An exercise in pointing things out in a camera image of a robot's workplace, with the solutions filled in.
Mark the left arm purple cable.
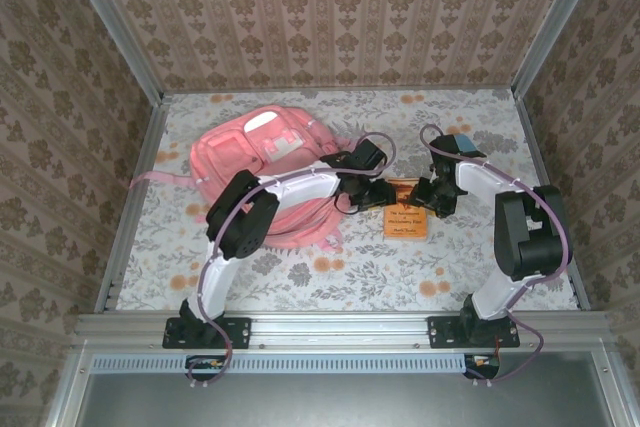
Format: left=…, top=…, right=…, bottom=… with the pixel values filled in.
left=187, top=131, right=397, bottom=389

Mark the aluminium mounting rail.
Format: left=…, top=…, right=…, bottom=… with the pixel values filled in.
left=74, top=311, right=614, bottom=351

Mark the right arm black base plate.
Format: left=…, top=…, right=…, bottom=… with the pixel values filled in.
left=427, top=316, right=521, bottom=350

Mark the grey slotted cable duct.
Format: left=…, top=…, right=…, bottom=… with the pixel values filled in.
left=92, top=352, right=469, bottom=375

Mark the grey metal panel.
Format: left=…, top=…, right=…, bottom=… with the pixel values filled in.
left=47, top=351, right=640, bottom=427

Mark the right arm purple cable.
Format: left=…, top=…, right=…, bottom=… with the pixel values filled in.
left=418, top=124, right=574, bottom=388

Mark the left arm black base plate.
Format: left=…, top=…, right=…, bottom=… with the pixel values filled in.
left=162, top=316, right=253, bottom=350

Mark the black cable port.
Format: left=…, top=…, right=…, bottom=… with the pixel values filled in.
left=185, top=354, right=227, bottom=381
left=463, top=352, right=501, bottom=379

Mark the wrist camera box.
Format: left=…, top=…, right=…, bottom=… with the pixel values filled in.
left=430, top=134, right=464, bottom=161
left=349, top=140, right=389, bottom=171

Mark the aluminium frame post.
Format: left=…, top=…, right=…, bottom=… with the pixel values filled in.
left=59, top=0, right=166, bottom=103
left=512, top=0, right=609, bottom=98

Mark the light blue pencil case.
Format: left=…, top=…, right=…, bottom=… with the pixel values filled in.
left=447, top=133, right=487, bottom=159

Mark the pink school backpack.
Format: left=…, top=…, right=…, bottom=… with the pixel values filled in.
left=128, top=104, right=351, bottom=254

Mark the orange paperback book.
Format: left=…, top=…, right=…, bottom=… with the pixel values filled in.
left=383, top=178, right=430, bottom=242

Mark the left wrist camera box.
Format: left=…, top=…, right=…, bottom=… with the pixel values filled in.
left=349, top=140, right=389, bottom=171

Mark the floral patterned table cover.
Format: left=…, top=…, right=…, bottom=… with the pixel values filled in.
left=113, top=89, right=582, bottom=313

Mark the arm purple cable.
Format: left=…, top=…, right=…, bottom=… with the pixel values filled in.
left=187, top=131, right=397, bottom=389
left=418, top=124, right=574, bottom=388

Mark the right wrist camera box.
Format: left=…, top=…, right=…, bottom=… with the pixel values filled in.
left=430, top=134, right=464, bottom=161

